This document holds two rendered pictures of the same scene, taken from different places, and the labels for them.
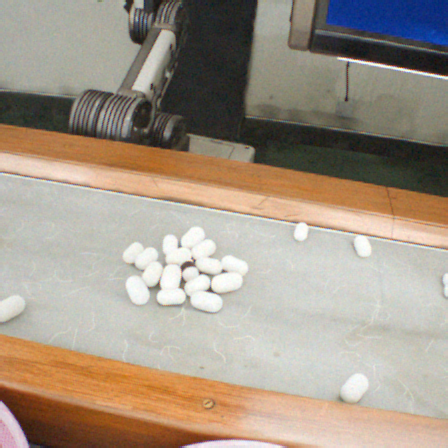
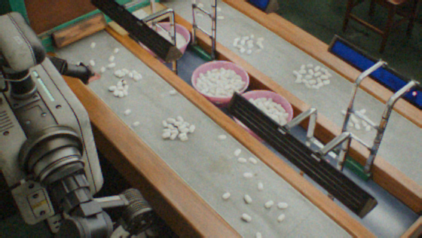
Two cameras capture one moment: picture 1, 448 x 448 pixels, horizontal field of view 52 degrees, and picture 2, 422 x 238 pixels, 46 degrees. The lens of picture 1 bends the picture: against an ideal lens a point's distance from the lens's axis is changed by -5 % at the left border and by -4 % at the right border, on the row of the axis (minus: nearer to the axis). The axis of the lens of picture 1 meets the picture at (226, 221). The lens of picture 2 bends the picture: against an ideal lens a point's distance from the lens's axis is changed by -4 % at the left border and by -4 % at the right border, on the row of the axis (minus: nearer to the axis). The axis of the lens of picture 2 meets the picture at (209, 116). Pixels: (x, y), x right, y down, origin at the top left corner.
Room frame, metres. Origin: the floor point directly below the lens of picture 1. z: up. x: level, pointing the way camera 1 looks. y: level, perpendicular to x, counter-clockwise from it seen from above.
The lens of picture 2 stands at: (1.39, 1.22, 2.31)
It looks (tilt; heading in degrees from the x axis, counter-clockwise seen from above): 44 degrees down; 225
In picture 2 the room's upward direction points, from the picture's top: straight up
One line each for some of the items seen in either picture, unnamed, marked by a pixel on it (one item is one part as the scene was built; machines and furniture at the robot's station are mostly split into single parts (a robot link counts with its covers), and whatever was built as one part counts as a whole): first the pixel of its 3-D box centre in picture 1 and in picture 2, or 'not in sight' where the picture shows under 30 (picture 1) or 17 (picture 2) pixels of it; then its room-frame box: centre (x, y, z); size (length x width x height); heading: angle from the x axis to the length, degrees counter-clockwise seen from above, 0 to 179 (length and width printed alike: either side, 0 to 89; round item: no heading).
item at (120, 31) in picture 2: not in sight; (140, 19); (0.02, -0.70, 0.77); 0.33 x 0.15 x 0.01; 176
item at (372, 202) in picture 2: not in sight; (298, 147); (0.40, 0.63, 1.08); 0.62 x 0.08 x 0.07; 86
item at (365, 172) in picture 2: not in sight; (373, 120); (-0.07, 0.67, 0.90); 0.20 x 0.19 x 0.45; 86
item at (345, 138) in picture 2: not in sight; (307, 171); (0.32, 0.64, 0.90); 0.20 x 0.19 x 0.45; 86
